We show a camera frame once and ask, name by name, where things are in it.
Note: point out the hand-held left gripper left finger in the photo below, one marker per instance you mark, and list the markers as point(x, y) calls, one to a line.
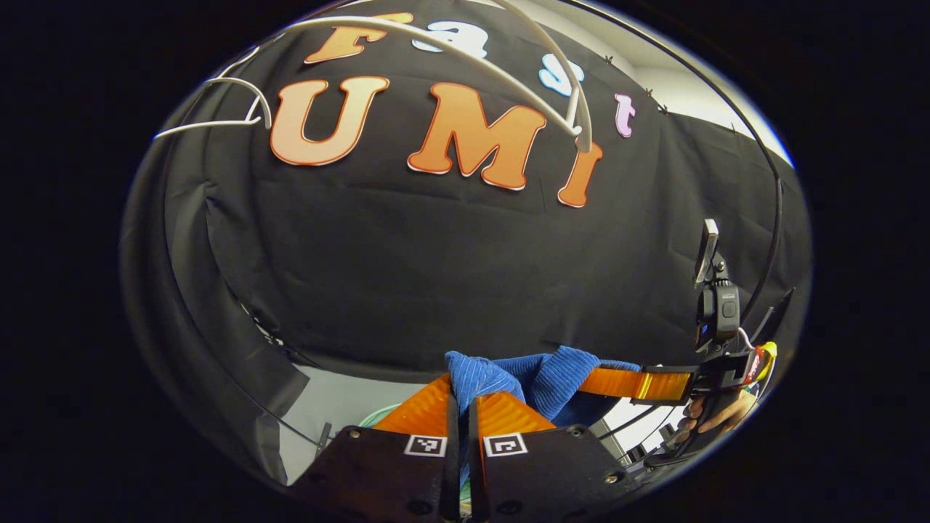
point(452, 472)

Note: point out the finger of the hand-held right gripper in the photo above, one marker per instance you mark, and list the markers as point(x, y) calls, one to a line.
point(632, 383)

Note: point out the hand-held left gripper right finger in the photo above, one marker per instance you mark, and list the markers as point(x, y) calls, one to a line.
point(476, 472)

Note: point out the green laundry hamper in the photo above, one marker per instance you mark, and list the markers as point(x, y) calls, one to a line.
point(378, 419)

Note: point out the black clothes rack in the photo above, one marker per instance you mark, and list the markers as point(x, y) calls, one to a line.
point(779, 203)

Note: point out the white plastic hanger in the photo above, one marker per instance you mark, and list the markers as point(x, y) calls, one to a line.
point(586, 138)
point(211, 127)

